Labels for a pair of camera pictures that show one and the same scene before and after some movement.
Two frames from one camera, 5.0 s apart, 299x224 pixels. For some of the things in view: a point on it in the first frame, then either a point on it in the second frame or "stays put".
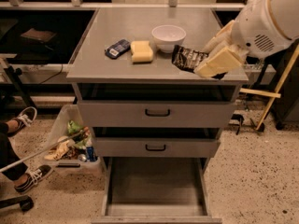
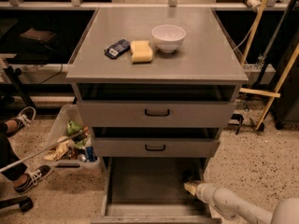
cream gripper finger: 222,62 → 191,189
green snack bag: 73,128 stays put
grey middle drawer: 153,147 stays put
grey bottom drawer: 156,190 stays put
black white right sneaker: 24,119 stays put
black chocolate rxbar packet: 189,59 → 188,175
